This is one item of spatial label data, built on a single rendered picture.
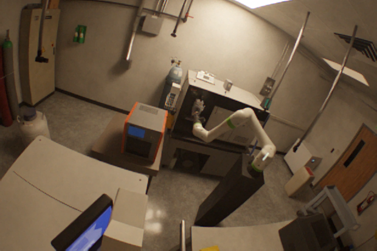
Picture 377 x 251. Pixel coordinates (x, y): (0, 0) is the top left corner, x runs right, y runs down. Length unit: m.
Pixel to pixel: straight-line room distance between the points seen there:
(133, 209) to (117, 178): 0.27
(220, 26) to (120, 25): 1.80
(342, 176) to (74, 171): 4.60
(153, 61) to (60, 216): 2.74
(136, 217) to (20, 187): 0.47
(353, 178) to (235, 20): 4.26
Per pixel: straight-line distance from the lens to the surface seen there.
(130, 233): 0.35
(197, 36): 2.85
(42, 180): 0.68
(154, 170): 1.64
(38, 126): 2.31
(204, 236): 1.23
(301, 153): 4.40
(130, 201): 0.40
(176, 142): 2.14
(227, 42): 2.95
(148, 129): 1.41
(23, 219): 0.64
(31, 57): 3.40
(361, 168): 4.36
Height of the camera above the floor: 1.98
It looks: 26 degrees down
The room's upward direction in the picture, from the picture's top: 22 degrees clockwise
